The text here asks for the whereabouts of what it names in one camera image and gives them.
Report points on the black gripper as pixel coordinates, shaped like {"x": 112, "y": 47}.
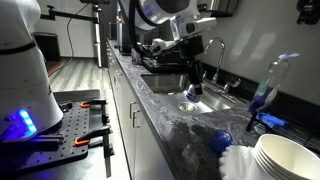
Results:
{"x": 191, "y": 48}

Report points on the white pill bottle blue label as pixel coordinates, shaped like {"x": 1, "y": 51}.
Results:
{"x": 192, "y": 93}

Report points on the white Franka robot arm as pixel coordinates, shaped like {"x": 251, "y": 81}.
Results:
{"x": 23, "y": 76}

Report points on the black counter tray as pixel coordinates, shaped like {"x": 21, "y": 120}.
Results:
{"x": 165, "y": 65}

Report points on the clear dish soap bottle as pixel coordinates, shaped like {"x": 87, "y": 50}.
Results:
{"x": 271, "y": 81}

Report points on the chrome gooseneck faucet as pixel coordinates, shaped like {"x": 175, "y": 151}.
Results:
{"x": 218, "y": 66}

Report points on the stainless steel sink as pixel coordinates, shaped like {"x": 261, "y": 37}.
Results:
{"x": 166, "y": 85}

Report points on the round metal sink drain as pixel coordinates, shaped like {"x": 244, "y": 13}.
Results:
{"x": 187, "y": 107}

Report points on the blue ball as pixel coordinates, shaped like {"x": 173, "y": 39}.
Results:
{"x": 220, "y": 140}

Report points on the dark countertop appliance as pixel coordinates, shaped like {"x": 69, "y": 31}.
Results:
{"x": 124, "y": 36}

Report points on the blue sponge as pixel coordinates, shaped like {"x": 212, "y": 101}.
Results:
{"x": 271, "y": 119}

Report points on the white fluted paper filters stack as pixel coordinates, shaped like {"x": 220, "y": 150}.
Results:
{"x": 236, "y": 165}

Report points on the black orange bar clamp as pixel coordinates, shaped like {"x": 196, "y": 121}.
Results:
{"x": 96, "y": 103}
{"x": 100, "y": 133}

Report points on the white stacked bowls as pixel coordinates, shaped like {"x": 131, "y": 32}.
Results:
{"x": 286, "y": 160}

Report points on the black perforated mounting board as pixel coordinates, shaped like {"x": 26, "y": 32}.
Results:
{"x": 70, "y": 133}

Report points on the black trash bin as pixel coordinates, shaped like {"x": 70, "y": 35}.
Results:
{"x": 48, "y": 45}

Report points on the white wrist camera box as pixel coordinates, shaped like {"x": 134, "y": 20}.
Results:
{"x": 200, "y": 25}

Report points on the black wall dispenser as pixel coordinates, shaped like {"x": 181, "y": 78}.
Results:
{"x": 308, "y": 11}

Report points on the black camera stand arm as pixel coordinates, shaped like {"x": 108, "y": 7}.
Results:
{"x": 73, "y": 15}

